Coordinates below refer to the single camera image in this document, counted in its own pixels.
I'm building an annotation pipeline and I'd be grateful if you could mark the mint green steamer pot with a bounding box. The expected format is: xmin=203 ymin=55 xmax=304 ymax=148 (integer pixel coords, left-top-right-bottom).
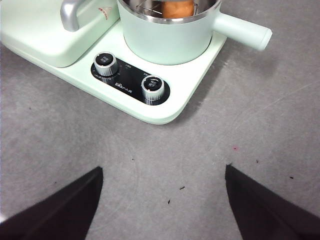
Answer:
xmin=116 ymin=0 xmax=273 ymax=66

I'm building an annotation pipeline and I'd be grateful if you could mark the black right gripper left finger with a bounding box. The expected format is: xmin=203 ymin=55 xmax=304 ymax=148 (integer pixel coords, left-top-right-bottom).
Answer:
xmin=0 ymin=166 xmax=104 ymax=240

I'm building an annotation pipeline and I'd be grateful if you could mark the brown potato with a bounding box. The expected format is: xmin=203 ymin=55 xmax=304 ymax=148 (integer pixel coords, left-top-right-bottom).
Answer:
xmin=161 ymin=0 xmax=195 ymax=19

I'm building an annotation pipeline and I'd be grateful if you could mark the mint green breakfast machine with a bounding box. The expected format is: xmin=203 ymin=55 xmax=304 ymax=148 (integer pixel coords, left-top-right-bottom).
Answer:
xmin=0 ymin=0 xmax=228 ymax=125

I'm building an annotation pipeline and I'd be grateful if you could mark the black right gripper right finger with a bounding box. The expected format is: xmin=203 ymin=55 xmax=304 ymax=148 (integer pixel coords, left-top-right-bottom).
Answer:
xmin=224 ymin=163 xmax=320 ymax=240

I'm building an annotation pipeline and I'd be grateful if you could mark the silver grill handle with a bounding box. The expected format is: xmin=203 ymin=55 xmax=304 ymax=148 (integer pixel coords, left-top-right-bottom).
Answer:
xmin=59 ymin=0 xmax=88 ymax=33

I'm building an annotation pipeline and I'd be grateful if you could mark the silver black control dial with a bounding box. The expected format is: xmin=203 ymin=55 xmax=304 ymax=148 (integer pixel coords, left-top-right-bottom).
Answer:
xmin=93 ymin=51 xmax=119 ymax=76
xmin=140 ymin=74 xmax=166 ymax=105

